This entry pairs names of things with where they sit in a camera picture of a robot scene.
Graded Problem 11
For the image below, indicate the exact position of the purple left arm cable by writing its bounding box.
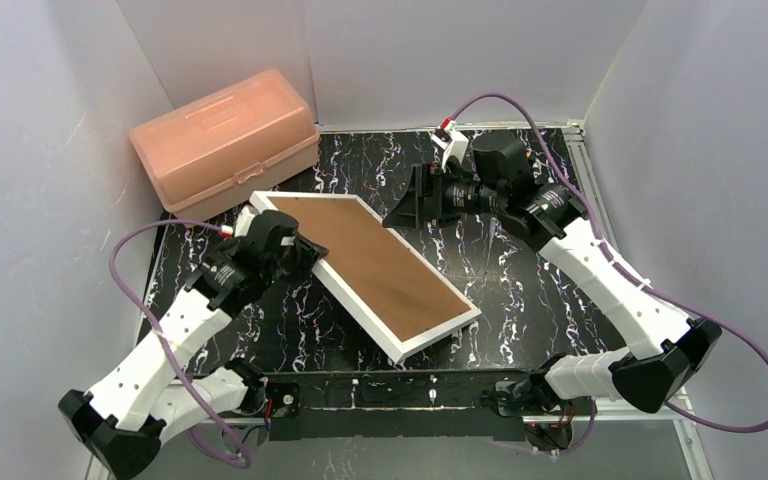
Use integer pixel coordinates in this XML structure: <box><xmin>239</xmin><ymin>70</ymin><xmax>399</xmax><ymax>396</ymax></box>
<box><xmin>108</xmin><ymin>219</ymin><xmax>256</xmax><ymax>470</ymax></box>

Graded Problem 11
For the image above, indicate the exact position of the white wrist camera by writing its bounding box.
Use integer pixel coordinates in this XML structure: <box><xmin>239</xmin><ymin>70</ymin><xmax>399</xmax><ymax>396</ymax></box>
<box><xmin>220</xmin><ymin>204</ymin><xmax>260</xmax><ymax>240</ymax></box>
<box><xmin>431</xmin><ymin>117</ymin><xmax>469</xmax><ymax>175</ymax></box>

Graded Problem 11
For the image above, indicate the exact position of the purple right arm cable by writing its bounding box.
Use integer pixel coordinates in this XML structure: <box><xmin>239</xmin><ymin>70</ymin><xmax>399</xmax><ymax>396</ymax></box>
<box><xmin>446</xmin><ymin>92</ymin><xmax>768</xmax><ymax>458</ymax></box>

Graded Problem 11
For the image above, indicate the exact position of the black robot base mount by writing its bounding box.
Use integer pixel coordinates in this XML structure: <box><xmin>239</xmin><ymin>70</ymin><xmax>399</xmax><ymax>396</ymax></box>
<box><xmin>226</xmin><ymin>369</ymin><xmax>593</xmax><ymax>446</ymax></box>

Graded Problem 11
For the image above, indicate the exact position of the white picture frame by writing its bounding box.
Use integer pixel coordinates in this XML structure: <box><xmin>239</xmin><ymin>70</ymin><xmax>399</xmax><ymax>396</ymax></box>
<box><xmin>250</xmin><ymin>191</ymin><xmax>481</xmax><ymax>363</ymax></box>

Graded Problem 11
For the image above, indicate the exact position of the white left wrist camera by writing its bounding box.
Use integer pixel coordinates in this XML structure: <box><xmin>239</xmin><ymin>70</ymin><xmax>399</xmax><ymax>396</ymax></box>
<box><xmin>220</xmin><ymin>204</ymin><xmax>260</xmax><ymax>240</ymax></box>

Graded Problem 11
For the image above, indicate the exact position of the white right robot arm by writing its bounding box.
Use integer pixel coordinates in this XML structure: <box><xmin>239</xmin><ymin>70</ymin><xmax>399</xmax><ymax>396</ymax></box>
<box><xmin>383</xmin><ymin>130</ymin><xmax>722</xmax><ymax>413</ymax></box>

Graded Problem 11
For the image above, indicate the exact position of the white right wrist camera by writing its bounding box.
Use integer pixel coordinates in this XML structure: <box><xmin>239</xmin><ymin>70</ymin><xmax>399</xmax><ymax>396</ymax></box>
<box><xmin>431</xmin><ymin>117</ymin><xmax>469</xmax><ymax>175</ymax></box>

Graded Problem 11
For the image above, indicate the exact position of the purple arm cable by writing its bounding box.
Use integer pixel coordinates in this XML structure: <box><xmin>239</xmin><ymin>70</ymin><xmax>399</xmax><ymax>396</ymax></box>
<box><xmin>108</xmin><ymin>219</ymin><xmax>256</xmax><ymax>470</ymax></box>
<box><xmin>446</xmin><ymin>92</ymin><xmax>768</xmax><ymax>458</ymax></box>

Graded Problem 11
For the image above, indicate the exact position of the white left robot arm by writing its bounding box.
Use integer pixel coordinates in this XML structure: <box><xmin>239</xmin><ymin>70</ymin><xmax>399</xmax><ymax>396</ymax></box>
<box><xmin>58</xmin><ymin>208</ymin><xmax>328</xmax><ymax>479</ymax></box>

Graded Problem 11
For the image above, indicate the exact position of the aluminium rail frame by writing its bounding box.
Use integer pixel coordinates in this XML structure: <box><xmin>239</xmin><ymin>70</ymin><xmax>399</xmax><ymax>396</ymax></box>
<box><xmin>85</xmin><ymin>119</ymin><xmax>717</xmax><ymax>480</ymax></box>

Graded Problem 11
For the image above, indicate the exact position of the pink plastic storage box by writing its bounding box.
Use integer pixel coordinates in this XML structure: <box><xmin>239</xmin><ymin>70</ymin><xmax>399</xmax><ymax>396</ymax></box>
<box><xmin>129</xmin><ymin>69</ymin><xmax>320</xmax><ymax>221</ymax></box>

